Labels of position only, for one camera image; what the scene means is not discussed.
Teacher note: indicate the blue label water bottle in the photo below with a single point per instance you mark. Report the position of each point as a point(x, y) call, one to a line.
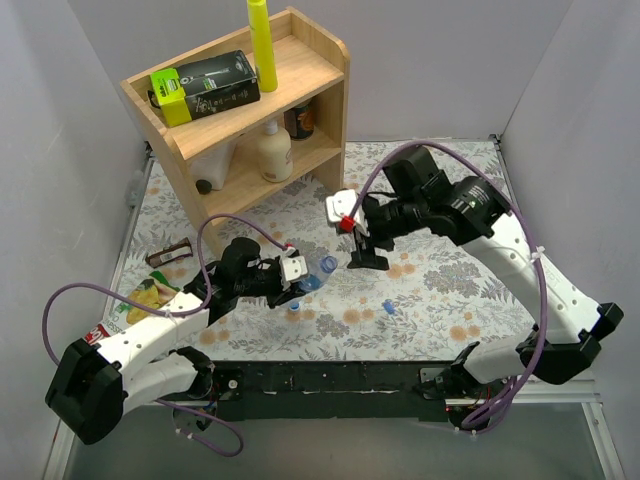
point(319, 273)

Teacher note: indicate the floral patterned table mat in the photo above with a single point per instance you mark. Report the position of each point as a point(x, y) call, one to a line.
point(444, 299)

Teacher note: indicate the brown chocolate bar wrapper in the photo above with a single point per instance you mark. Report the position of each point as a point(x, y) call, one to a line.
point(180, 250)

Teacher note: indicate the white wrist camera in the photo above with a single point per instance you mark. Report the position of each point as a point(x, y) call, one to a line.
point(342, 207)
point(293, 267)

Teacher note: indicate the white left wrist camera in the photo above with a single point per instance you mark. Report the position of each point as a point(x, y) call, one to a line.
point(293, 267)

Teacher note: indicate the yellow tall bottle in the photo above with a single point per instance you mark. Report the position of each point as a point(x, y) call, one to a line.
point(261, 38)

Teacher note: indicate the wooden shelf unit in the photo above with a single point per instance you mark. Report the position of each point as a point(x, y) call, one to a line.
point(312, 65)

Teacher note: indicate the white jug black cap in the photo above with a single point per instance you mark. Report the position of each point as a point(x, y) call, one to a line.
point(210, 169)

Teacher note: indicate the small blue bottle cap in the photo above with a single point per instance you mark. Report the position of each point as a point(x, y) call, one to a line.
point(389, 307)

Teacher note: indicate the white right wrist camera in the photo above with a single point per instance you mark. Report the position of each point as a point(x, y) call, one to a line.
point(342, 207)

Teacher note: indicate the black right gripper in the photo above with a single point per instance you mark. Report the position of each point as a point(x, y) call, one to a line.
point(368, 240)

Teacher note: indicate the cream lotion pump bottle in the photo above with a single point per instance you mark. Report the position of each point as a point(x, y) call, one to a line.
point(274, 152)

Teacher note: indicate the black green product box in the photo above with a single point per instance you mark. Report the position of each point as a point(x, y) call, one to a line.
point(202, 88)

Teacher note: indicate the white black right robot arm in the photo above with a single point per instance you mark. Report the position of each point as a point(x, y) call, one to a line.
point(475, 216)

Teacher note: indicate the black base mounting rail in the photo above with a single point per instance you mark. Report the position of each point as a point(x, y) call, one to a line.
point(269, 390)

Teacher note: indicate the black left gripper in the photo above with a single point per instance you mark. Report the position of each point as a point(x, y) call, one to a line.
point(282, 292)

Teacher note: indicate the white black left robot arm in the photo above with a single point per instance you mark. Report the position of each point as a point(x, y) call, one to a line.
point(96, 385)

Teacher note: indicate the dark jar on shelf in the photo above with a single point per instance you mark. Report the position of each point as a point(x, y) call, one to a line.
point(299, 121)

